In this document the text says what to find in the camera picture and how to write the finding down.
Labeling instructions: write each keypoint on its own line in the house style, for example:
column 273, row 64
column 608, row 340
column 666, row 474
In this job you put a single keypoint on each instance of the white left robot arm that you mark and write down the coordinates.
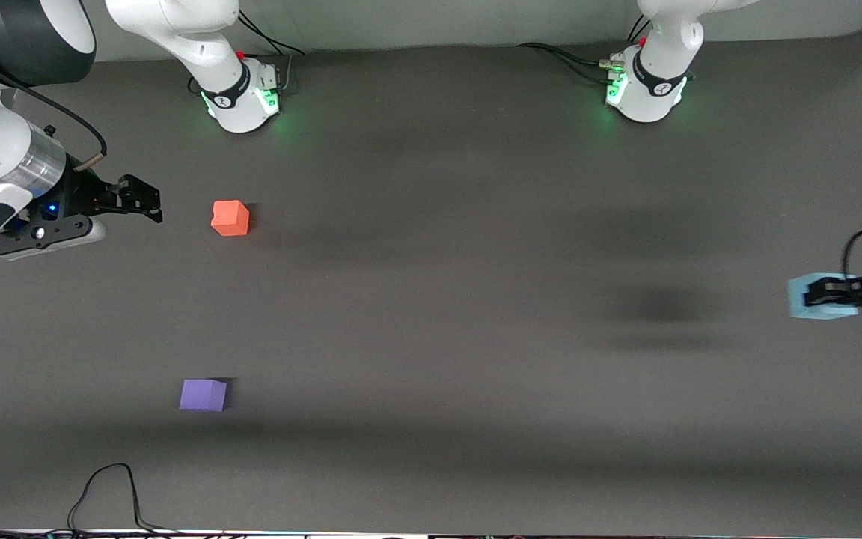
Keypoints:
column 655, row 67

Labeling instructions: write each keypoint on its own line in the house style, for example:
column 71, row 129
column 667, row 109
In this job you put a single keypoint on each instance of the orange foam block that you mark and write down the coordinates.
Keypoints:
column 229, row 218

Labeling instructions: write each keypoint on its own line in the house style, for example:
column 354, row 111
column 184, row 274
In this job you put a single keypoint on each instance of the purple foam block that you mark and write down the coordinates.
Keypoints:
column 203, row 395

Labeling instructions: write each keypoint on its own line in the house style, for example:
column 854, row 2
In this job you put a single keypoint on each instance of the light blue foam block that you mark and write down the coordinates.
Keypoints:
column 798, row 296

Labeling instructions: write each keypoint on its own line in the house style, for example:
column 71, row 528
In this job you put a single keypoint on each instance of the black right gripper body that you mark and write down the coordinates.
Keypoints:
column 78, row 197

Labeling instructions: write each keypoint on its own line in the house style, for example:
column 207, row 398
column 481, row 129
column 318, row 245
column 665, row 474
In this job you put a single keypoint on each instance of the dark grey table mat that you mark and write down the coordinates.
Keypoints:
column 476, row 374

